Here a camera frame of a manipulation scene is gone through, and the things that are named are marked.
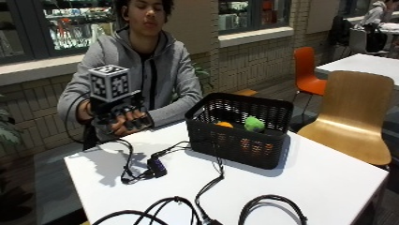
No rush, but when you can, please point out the black looped cable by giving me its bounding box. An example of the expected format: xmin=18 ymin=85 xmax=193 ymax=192
xmin=90 ymin=195 xmax=203 ymax=225

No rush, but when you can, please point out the black bag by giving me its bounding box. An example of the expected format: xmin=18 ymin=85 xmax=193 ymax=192
xmin=327 ymin=15 xmax=355 ymax=47

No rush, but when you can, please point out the dark framed shop window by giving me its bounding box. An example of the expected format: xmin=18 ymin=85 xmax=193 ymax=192
xmin=217 ymin=0 xmax=292 ymax=36
xmin=0 ymin=0 xmax=118 ymax=66

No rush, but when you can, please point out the long black cable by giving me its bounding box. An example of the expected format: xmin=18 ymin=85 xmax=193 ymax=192
xmin=193 ymin=142 xmax=226 ymax=225

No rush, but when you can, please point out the black plastic lattice basket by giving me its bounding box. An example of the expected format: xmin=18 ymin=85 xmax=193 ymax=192
xmin=185 ymin=92 xmax=295 ymax=171

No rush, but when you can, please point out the grey background chair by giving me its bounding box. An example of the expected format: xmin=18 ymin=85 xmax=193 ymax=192
xmin=348 ymin=27 xmax=390 ymax=58

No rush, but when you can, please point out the thick black arched cable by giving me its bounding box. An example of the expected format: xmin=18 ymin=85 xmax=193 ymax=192
xmin=237 ymin=193 xmax=310 ymax=225

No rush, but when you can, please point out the white background table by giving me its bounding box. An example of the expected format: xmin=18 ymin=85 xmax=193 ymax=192
xmin=314 ymin=52 xmax=399 ymax=87

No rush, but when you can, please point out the purple cable hub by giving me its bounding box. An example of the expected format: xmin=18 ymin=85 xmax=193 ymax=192
xmin=146 ymin=156 xmax=170 ymax=179

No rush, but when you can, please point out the black glove cable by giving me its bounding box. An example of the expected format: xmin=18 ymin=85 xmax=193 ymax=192
xmin=64 ymin=91 xmax=155 ymax=186

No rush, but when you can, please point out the light wooden chair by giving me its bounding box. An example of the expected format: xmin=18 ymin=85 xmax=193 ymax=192
xmin=295 ymin=70 xmax=395 ymax=167

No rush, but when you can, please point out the green soft toy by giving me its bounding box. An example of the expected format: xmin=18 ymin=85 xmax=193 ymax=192
xmin=243 ymin=115 xmax=267 ymax=134

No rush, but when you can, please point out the green leafy plant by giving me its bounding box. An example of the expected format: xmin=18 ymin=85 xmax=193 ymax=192
xmin=191 ymin=63 xmax=214 ymax=95

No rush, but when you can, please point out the short black hub cable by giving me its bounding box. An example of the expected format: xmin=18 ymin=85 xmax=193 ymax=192
xmin=150 ymin=141 xmax=191 ymax=159

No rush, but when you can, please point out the orange plastic chair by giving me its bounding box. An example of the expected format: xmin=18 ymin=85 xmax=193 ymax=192
xmin=288 ymin=46 xmax=330 ymax=117

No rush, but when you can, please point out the green potted plant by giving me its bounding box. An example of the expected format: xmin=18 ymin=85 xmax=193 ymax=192
xmin=0 ymin=105 xmax=25 ymax=148

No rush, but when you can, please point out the white cube with black markers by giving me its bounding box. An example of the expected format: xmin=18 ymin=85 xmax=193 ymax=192
xmin=88 ymin=64 xmax=130 ymax=104

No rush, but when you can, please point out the the person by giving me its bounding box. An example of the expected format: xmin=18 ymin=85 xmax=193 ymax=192
xmin=56 ymin=0 xmax=205 ymax=143

